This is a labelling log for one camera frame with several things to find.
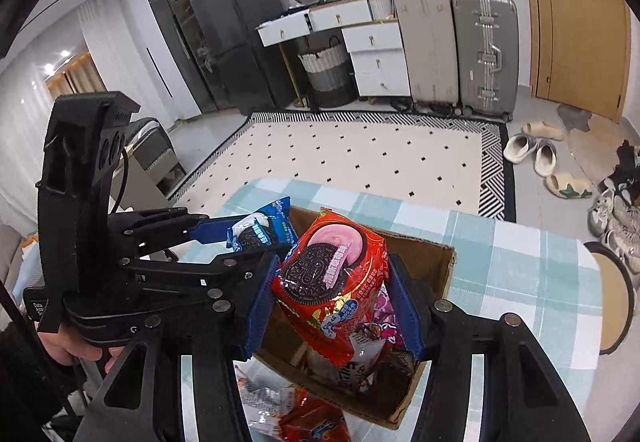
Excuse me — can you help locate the round beige stool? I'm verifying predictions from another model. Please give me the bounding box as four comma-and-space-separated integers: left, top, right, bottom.
582, 241, 637, 355

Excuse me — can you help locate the white ribbed box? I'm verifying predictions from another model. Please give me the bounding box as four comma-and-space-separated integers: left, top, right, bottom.
370, 0, 398, 22

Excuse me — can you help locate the blue cookie packet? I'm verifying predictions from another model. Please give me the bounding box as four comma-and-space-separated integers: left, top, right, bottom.
227, 198, 300, 255

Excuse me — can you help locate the wooden door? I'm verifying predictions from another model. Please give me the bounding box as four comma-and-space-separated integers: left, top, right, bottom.
512, 0, 632, 123

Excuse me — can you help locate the woven laundry basket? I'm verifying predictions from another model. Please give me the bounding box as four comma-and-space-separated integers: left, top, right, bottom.
298, 36, 357, 108

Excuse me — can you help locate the noodle stick snack packet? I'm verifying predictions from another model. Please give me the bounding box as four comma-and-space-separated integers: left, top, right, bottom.
235, 367, 301, 425

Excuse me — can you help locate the white curtain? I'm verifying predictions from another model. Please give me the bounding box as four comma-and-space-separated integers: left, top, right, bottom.
75, 2, 136, 102

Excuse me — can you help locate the purple candy packet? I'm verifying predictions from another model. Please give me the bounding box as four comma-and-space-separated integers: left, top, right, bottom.
370, 284, 416, 363

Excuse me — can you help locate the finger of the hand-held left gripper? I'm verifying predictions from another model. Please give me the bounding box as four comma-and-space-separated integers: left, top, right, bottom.
120, 249, 280, 297
107, 208, 237, 253

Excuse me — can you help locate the red pink-cream cookie packet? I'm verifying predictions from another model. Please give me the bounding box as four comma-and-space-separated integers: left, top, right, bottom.
271, 207, 391, 368

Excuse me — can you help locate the pile of sneakers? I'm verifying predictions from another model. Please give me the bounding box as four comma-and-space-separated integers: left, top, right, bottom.
587, 139, 640, 275

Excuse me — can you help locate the beige slipper green mark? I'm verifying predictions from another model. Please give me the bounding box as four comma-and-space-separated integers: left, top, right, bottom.
545, 173, 593, 199

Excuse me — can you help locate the person's left hand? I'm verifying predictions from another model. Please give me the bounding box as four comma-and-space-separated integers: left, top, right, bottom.
37, 329, 126, 375

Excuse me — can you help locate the dark grey refrigerator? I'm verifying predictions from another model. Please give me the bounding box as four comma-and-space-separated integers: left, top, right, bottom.
184, 0, 296, 115

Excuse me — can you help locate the black cable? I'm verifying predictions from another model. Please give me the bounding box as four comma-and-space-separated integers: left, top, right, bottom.
111, 149, 129, 215

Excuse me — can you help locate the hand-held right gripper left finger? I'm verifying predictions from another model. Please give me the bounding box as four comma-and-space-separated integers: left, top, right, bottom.
75, 256, 282, 442

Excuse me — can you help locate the brown cardboard box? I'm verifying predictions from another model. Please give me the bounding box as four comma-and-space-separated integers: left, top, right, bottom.
250, 207, 456, 430

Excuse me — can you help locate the white desk with drawers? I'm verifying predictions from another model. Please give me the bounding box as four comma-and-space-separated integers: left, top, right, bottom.
256, 0, 413, 100

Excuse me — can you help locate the white wardrobe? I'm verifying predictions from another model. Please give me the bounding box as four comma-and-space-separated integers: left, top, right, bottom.
120, 0, 201, 123

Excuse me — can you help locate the beige suitcase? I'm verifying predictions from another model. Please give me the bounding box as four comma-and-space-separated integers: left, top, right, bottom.
392, 0, 461, 110

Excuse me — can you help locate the red chips bag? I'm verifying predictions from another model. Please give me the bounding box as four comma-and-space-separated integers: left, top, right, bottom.
277, 397, 351, 442

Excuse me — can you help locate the silver suitcase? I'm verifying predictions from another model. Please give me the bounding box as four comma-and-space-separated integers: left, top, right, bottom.
451, 0, 520, 120

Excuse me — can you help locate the grey clog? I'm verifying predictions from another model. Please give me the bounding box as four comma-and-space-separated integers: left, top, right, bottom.
535, 140, 557, 177
503, 133, 538, 165

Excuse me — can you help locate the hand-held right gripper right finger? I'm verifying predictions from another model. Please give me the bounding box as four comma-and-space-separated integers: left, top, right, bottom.
387, 253, 591, 442

